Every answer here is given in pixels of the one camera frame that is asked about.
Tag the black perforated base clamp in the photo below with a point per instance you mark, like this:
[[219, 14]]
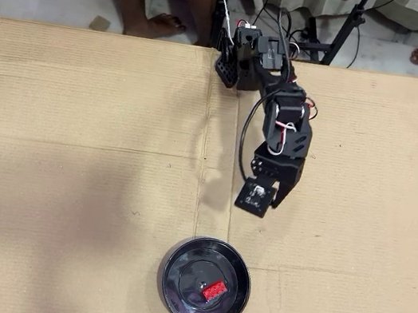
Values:
[[226, 71]]

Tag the black metal stand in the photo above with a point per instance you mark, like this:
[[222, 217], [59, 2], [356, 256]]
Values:
[[347, 27]]

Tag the black round plastic bin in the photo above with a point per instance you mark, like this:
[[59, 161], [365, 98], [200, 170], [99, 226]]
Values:
[[204, 283]]

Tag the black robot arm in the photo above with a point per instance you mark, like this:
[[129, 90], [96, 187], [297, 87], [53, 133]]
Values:
[[280, 96]]

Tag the black metal post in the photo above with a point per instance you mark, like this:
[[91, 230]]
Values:
[[216, 24]]

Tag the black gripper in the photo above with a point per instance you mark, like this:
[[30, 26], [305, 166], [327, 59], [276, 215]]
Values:
[[277, 168]]

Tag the small cardboard scrap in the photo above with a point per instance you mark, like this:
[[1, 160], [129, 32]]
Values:
[[100, 24]]

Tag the red lego block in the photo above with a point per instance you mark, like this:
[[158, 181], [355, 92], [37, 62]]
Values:
[[214, 289]]

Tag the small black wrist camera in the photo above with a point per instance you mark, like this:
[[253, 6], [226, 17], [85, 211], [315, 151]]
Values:
[[256, 199]]

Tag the large brown cardboard sheet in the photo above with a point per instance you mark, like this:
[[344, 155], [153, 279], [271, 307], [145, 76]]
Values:
[[74, 141]]

